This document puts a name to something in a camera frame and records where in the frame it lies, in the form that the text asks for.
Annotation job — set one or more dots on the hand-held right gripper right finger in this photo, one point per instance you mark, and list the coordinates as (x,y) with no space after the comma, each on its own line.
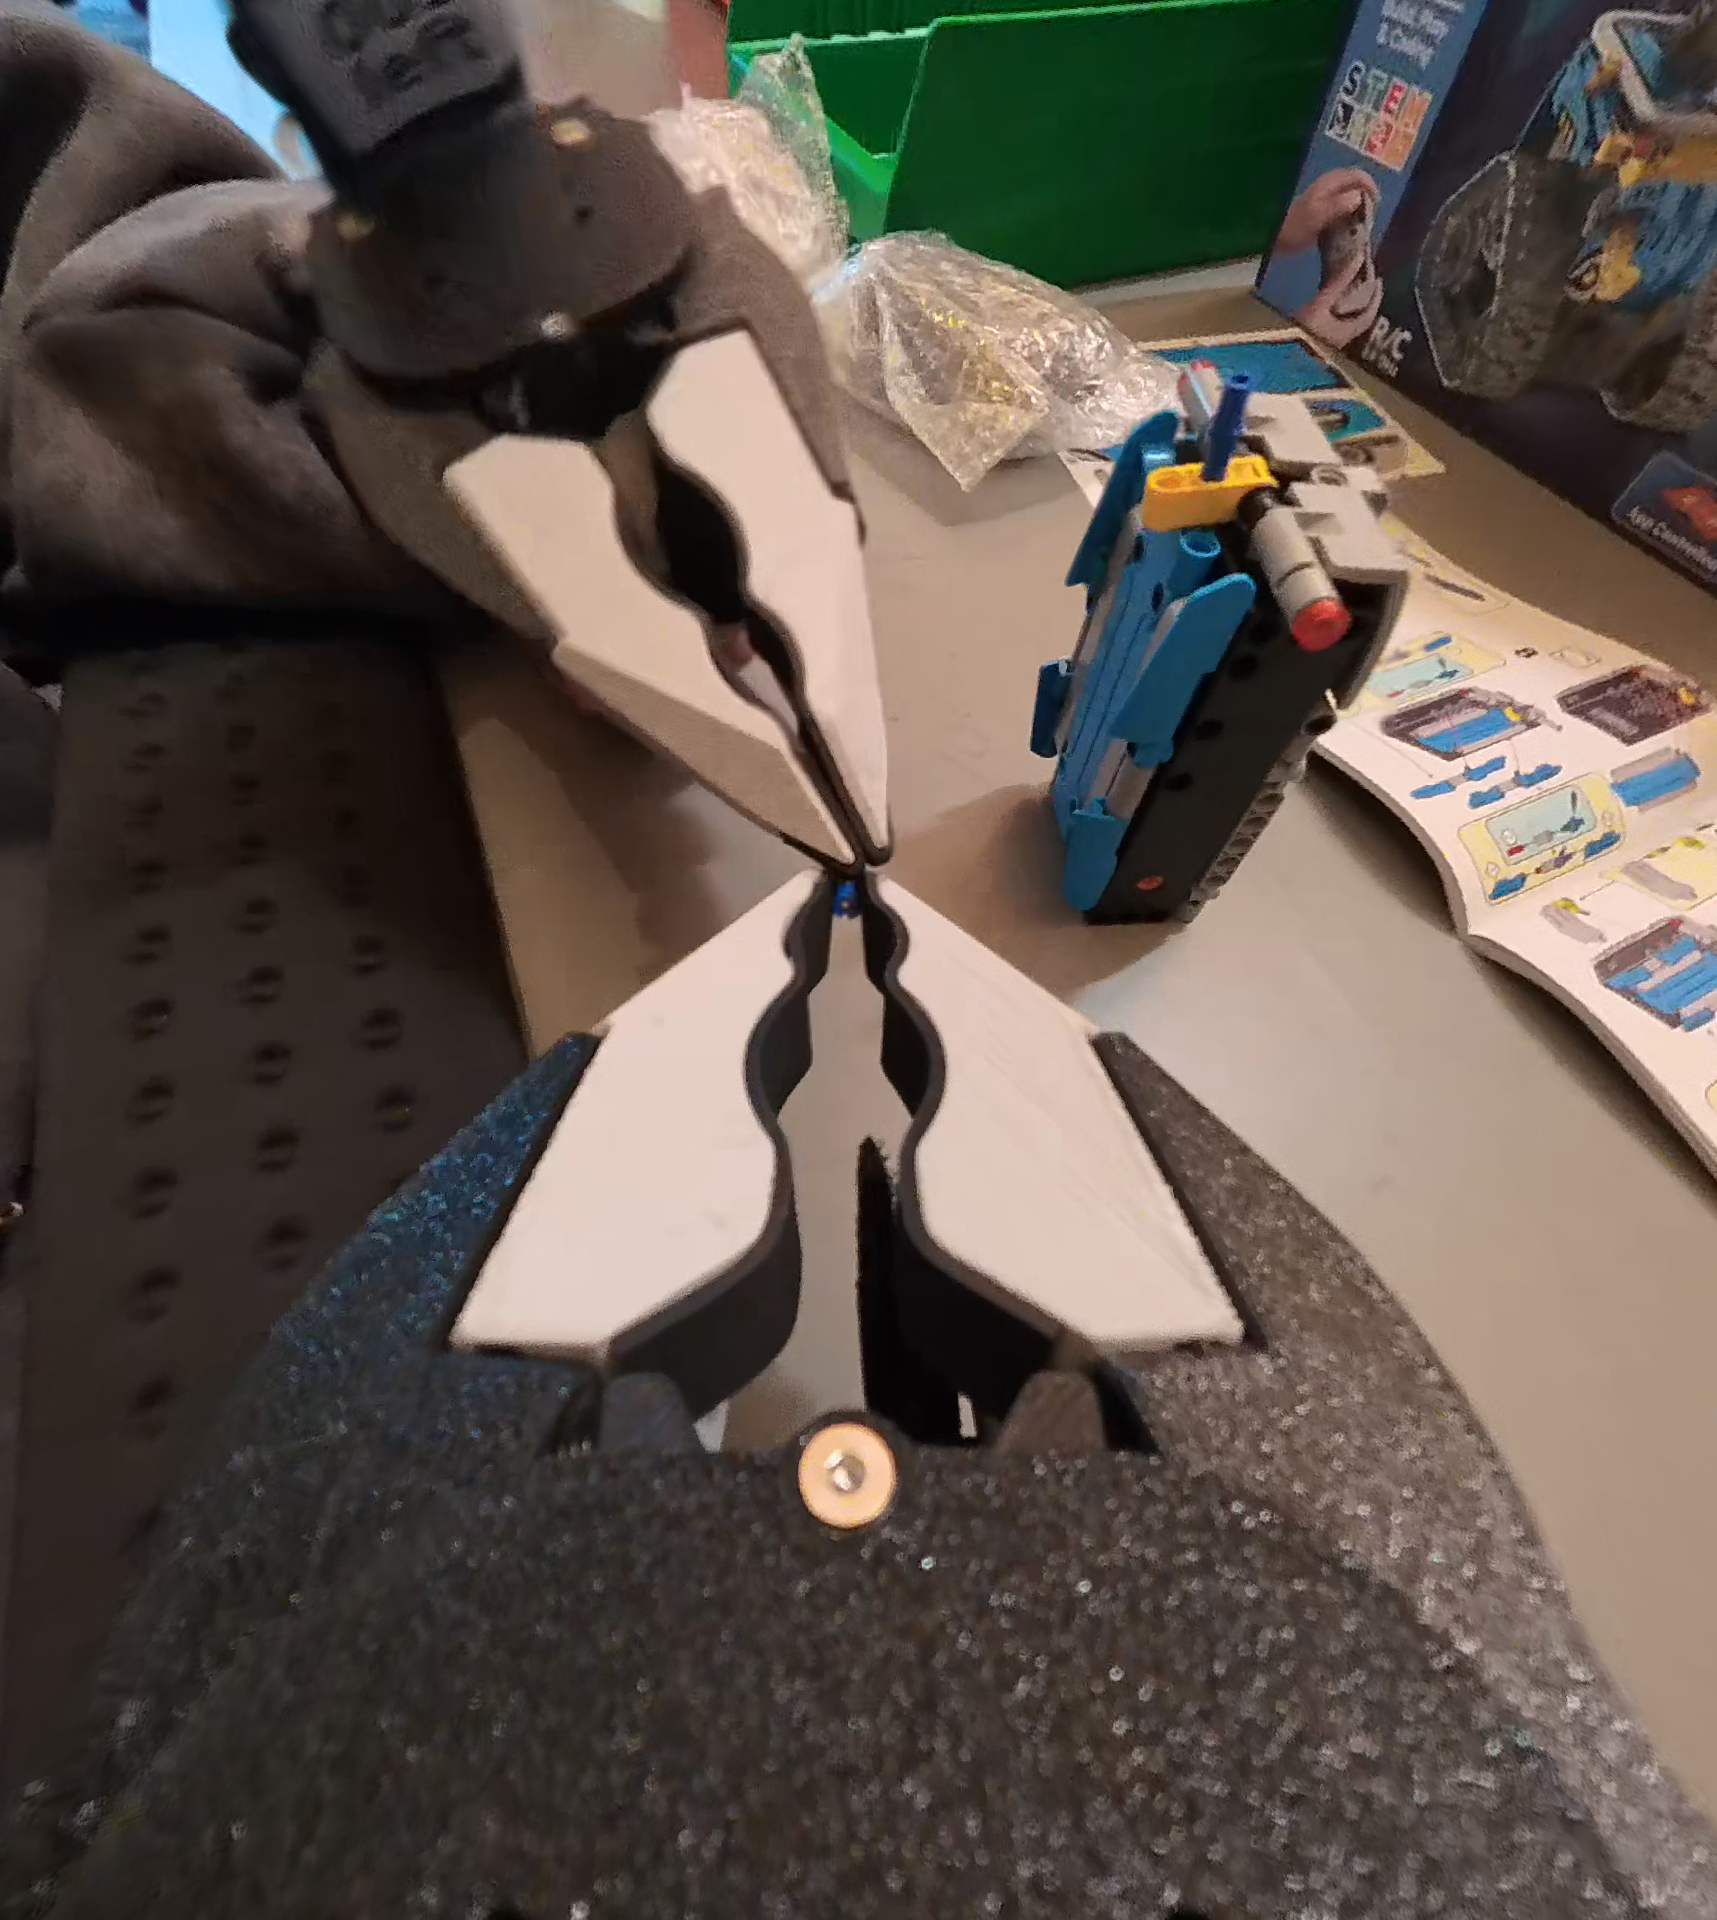
(1054,1200)

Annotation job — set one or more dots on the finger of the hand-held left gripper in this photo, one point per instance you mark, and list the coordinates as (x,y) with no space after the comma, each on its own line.
(574,555)
(800,494)

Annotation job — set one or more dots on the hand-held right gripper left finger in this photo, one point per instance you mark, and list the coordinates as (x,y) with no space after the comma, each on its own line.
(650,1185)

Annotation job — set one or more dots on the grey desk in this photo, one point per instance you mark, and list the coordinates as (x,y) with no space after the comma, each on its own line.
(1397,1200)

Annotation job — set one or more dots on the black perforated wrist rest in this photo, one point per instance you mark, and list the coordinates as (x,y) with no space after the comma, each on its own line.
(272,974)

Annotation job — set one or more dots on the green plastic bin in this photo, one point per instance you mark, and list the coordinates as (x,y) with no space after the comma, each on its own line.
(1070,134)

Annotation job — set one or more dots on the blue black brick model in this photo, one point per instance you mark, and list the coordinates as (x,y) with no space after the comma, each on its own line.
(1218,721)

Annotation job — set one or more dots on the blue sticker sheet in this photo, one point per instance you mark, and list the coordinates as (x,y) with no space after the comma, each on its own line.
(1277,369)

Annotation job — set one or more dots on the open instruction booklet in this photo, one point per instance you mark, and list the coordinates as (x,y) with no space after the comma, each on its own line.
(1624,841)

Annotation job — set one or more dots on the dark blue toy box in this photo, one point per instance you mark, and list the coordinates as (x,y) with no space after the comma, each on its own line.
(1518,224)

